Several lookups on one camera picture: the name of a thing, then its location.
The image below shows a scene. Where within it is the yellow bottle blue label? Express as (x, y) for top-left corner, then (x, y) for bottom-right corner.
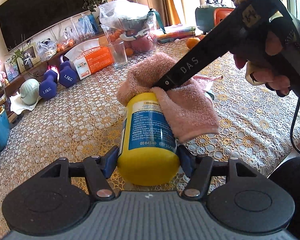
(117, 93), (180, 186)

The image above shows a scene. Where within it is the pink towel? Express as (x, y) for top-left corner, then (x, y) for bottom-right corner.
(116, 53), (223, 143)

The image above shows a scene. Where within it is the right hand black glove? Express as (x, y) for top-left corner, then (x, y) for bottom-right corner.
(230, 17), (300, 97)

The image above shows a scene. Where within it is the teal orange case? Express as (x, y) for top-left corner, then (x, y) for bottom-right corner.
(195, 7), (234, 33)

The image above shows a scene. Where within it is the orange fruit on table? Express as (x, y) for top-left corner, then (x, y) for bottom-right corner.
(186, 37), (200, 50)

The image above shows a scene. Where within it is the lace tablecloth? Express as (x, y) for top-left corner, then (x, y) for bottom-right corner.
(0, 37), (300, 240)

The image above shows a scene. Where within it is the purple dumbbell right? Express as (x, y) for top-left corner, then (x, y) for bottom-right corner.
(59, 61), (78, 88)

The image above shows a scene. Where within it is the purple dumbbell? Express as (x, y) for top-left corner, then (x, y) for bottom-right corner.
(59, 61), (78, 88)
(39, 66), (59, 100)

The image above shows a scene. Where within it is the purple dumbbell left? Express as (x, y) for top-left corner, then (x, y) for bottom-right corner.
(39, 66), (59, 100)

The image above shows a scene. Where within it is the orange white tissue box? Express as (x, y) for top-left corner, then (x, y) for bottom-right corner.
(64, 38), (114, 80)

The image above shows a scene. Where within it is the pale green round object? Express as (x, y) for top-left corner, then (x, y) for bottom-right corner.
(20, 79), (40, 105)

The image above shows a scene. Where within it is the clear drinking glass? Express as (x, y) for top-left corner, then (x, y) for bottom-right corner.
(107, 41), (128, 67)

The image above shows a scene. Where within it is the red mesh fruit bag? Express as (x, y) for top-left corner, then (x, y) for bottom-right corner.
(125, 34), (157, 54)

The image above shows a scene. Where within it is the clear plastic bag with bowl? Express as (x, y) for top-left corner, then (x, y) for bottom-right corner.
(98, 0), (157, 43)

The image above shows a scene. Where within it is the framed photo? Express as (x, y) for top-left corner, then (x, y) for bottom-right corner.
(17, 42), (40, 73)

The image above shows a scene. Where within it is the black television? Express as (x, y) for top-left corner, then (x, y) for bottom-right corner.
(0, 0), (84, 51)

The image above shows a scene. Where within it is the black cable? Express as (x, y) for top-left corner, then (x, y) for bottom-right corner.
(289, 55), (300, 159)

